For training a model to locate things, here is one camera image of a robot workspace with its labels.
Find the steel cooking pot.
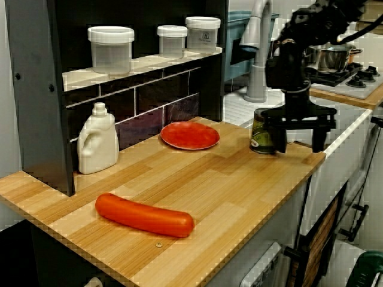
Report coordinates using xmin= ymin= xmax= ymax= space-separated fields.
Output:
xmin=304 ymin=41 xmax=363 ymax=73

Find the grey toy faucet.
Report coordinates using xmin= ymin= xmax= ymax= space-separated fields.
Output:
xmin=239 ymin=0 xmax=273 ymax=103

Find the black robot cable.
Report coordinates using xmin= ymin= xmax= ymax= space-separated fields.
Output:
xmin=336 ymin=13 xmax=383 ymax=45

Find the red toy sausage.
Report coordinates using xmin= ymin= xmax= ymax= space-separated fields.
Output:
xmin=95 ymin=193 xmax=195 ymax=239

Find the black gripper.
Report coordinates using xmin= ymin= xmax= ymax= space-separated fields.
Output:
xmin=259 ymin=88 xmax=338 ymax=154

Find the dark green clamp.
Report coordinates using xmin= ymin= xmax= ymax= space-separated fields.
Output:
xmin=352 ymin=250 xmax=383 ymax=287

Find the small plastic jar white lid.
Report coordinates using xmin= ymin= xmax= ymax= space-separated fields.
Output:
xmin=157 ymin=25 xmax=189 ymax=59

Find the black stove grate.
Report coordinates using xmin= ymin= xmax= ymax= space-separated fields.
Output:
xmin=304 ymin=66 xmax=363 ymax=87

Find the teal plastic bin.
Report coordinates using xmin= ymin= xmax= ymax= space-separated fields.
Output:
xmin=224 ymin=10 xmax=278 ymax=82

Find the white toy detergent bottle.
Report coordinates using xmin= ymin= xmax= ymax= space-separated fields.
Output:
xmin=77 ymin=102 xmax=120 ymax=175

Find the dark shelf unit with tiles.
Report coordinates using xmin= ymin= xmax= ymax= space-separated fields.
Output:
xmin=5 ymin=0 xmax=230 ymax=197

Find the black stove knob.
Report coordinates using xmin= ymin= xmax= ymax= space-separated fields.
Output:
xmin=346 ymin=75 xmax=367 ymax=88
xmin=360 ymin=66 xmax=377 ymax=82

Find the black oven door handle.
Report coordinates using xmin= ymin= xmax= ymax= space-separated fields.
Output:
xmin=339 ymin=204 xmax=370 ymax=242

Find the grey stove top plate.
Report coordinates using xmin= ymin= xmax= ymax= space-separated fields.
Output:
xmin=311 ymin=62 xmax=383 ymax=100

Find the green labelled tin can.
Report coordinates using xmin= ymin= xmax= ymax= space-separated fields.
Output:
xmin=249 ymin=108 xmax=276 ymax=155

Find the wooden table board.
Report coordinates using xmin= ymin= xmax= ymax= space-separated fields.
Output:
xmin=0 ymin=86 xmax=383 ymax=287

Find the white washer control panel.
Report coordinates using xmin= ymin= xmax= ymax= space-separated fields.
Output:
xmin=239 ymin=242 xmax=284 ymax=287

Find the red round plate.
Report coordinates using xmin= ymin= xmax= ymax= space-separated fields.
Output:
xmin=160 ymin=121 xmax=221 ymax=151

